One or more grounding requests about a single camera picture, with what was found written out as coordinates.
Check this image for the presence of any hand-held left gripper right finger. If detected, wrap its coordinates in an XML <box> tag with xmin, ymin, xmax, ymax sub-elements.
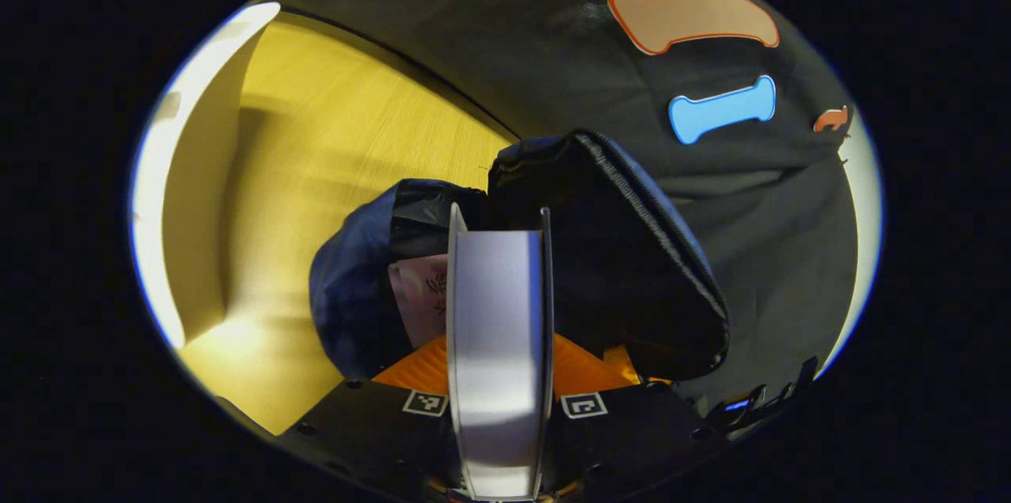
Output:
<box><xmin>544</xmin><ymin>332</ymin><xmax>728</xmax><ymax>493</ymax></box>

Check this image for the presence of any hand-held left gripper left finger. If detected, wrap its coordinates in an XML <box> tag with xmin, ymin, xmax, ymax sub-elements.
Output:
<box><xmin>276</xmin><ymin>336</ymin><xmax>464</xmax><ymax>490</ymax></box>

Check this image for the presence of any blue schoolbag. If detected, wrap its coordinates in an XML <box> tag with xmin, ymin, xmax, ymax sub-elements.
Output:
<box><xmin>309</xmin><ymin>129</ymin><xmax>732</xmax><ymax>382</ymax></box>

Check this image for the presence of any dark cover book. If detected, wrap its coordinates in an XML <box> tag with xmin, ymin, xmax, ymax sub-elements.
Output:
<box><xmin>445</xmin><ymin>203</ymin><xmax>554</xmax><ymax>501</ymax></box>

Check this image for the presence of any white plastic bookshelf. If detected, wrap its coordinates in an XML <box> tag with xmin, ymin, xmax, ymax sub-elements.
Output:
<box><xmin>130</xmin><ymin>2</ymin><xmax>282</xmax><ymax>351</ymax></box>

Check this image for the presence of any black backdrop cloth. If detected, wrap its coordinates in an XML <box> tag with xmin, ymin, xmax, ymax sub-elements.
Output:
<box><xmin>269</xmin><ymin>0</ymin><xmax>863</xmax><ymax>409</ymax></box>

